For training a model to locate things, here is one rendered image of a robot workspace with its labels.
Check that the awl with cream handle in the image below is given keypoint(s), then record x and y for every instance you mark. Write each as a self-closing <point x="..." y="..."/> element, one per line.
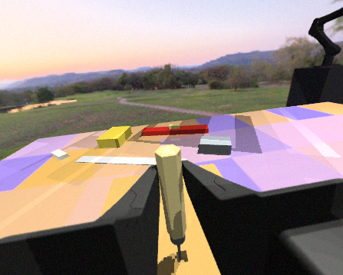
<point x="170" y="173"/>

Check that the red flat bar with yellow centre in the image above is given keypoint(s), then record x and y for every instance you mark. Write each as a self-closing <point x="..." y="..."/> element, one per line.
<point x="176" y="129"/>

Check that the yellow block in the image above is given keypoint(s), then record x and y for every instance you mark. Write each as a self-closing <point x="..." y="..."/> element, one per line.
<point x="114" y="137"/>

